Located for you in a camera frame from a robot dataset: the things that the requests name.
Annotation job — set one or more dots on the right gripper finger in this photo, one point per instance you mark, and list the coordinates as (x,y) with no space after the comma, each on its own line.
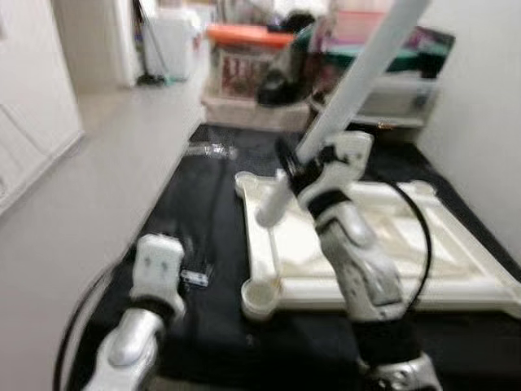
(285,156)

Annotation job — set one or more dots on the white plastic table leg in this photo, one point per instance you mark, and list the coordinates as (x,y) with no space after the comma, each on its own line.
(358,81)

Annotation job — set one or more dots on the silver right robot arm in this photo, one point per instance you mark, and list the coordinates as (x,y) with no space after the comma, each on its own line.
(366,261)

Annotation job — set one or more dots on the white plastic children table top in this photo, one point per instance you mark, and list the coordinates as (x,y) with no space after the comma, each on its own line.
(456,261)

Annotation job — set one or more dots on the black bag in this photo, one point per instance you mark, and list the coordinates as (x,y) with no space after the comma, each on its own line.
(281,81)

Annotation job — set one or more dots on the black tablecloth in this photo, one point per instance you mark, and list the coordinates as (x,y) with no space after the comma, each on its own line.
(203,187)

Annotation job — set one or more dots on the storage box with orange lid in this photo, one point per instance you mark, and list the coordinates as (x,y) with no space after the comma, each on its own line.
(244,73)

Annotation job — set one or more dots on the clear plastic storage bin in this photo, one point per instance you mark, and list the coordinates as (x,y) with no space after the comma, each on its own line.
(399,98)

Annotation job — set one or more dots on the pink box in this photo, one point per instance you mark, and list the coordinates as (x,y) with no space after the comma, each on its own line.
(358,24)

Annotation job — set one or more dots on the white appliance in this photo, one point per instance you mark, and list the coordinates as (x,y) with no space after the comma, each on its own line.
(175,45)

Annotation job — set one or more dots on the dark printed carton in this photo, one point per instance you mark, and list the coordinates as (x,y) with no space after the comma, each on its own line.
(435,41)

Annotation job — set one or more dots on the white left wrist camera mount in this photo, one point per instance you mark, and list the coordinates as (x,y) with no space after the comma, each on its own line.
(159,265)

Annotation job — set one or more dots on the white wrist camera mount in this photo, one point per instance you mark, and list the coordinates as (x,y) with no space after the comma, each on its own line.
(350,155)
(159,265)

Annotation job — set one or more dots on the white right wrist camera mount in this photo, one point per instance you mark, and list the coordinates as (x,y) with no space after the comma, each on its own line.
(350,155)

